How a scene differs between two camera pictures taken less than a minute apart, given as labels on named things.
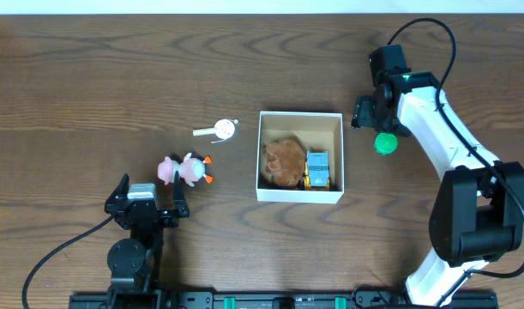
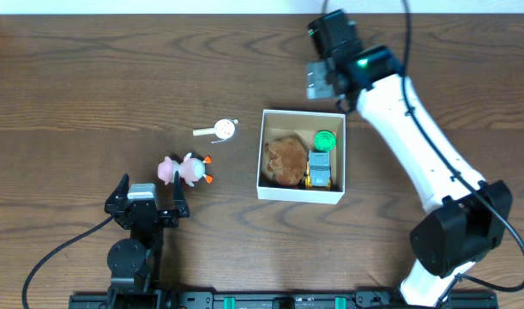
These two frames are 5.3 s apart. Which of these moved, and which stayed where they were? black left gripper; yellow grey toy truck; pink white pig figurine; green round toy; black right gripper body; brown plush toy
Moved: black right gripper body; green round toy
Stayed: yellow grey toy truck; pink white pig figurine; black left gripper; brown plush toy
